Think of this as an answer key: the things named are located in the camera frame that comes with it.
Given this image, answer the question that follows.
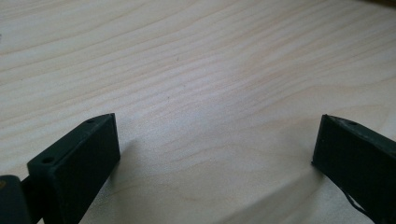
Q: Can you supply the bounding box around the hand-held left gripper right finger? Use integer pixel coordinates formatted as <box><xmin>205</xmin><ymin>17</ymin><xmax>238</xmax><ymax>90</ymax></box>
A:
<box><xmin>311</xmin><ymin>114</ymin><xmax>396</xmax><ymax>224</ymax></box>

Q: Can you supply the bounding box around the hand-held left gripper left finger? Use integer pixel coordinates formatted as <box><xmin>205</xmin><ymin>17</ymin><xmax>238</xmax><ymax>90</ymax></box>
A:
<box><xmin>27</xmin><ymin>113</ymin><xmax>121</xmax><ymax>224</ymax></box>

